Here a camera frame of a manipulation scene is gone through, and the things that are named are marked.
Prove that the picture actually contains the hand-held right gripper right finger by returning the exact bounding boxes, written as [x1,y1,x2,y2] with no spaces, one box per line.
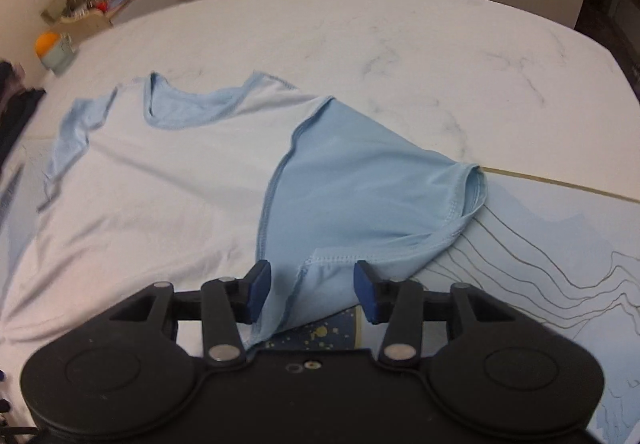
[353,261,521,368]

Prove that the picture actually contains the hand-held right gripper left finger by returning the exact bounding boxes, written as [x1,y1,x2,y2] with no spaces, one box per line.
[107,260,272,369]

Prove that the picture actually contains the light blue t-shirt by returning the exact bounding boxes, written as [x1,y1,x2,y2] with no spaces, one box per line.
[0,70,488,350]

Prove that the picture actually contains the dark clothes pile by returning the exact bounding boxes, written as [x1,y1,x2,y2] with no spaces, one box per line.
[0,60,47,167]

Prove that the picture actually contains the pale green container orange lid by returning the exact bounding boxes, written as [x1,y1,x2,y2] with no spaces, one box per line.
[35,31,79,75]

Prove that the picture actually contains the small plant decor tray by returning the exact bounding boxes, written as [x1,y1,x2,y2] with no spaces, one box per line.
[41,0,115,34]

